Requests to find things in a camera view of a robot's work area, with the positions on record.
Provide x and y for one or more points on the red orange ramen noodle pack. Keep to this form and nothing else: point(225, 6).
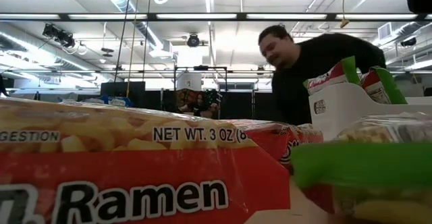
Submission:
point(287, 139)
point(135, 170)

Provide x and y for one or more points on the black ceiling light cluster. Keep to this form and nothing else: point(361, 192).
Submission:
point(50, 31)

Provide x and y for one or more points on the black metal frame stand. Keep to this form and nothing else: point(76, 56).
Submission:
point(200, 67)

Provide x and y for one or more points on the blue ramen noodle pack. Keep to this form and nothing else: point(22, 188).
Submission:
point(118, 101)

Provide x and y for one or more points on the black overhead frame beam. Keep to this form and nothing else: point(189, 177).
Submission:
point(152, 17)

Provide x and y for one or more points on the black ceiling camera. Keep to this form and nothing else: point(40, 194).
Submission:
point(409, 42)

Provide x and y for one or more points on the black overhead camera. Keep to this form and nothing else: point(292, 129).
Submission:
point(193, 40)

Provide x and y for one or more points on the white plastic bin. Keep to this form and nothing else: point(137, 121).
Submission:
point(344, 109)

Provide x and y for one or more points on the yellow hanging connector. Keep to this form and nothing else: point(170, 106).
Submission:
point(344, 23)

